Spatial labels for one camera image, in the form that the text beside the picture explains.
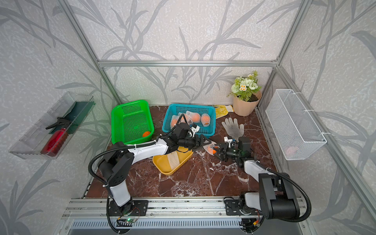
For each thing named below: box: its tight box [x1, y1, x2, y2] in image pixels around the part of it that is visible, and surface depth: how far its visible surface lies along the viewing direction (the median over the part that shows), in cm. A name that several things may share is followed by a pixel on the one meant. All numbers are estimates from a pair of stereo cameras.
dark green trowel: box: [64, 100, 96, 135], surface depth 72 cm
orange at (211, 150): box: [207, 145, 217, 155], surface depth 82 cm
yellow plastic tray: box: [152, 146, 194, 176], surface depth 88 cm
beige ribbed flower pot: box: [233, 91, 263, 117], surface depth 106 cm
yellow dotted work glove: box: [212, 104, 229, 119], surface depth 118 cm
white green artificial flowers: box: [226, 70, 262, 102], surface depth 93 cm
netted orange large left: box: [170, 114, 181, 129], surface depth 104 cm
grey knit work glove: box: [221, 117, 245, 141], surface depth 110 cm
